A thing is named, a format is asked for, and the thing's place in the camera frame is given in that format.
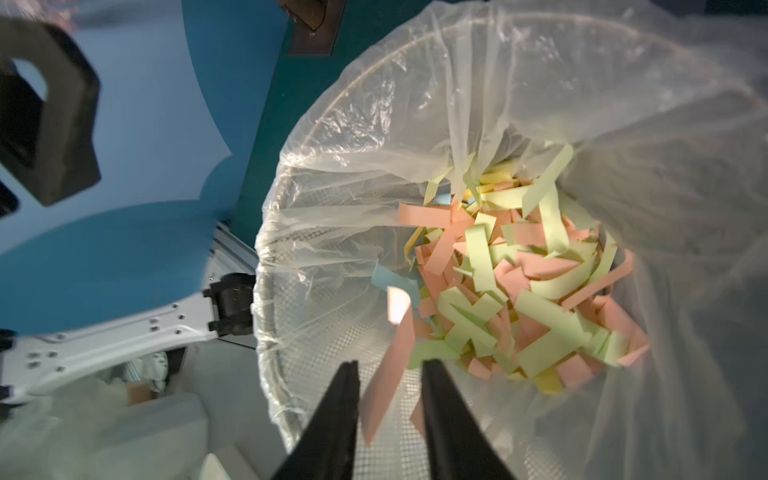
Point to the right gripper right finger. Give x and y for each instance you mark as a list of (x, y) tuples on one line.
[(457, 449)]

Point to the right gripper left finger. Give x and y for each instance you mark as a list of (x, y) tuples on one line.
[(326, 449)]

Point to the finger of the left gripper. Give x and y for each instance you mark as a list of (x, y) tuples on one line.
[(47, 144)]

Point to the pink sticky note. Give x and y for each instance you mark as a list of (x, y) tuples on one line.
[(382, 387)]

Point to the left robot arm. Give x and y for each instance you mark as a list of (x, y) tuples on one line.
[(34, 366)]

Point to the pile of discarded sticky notes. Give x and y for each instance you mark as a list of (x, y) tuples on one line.
[(514, 278)]

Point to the trash bin with plastic bag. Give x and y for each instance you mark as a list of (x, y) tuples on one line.
[(668, 119)]

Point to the brown tree base plate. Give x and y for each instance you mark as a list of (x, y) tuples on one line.
[(316, 25)]

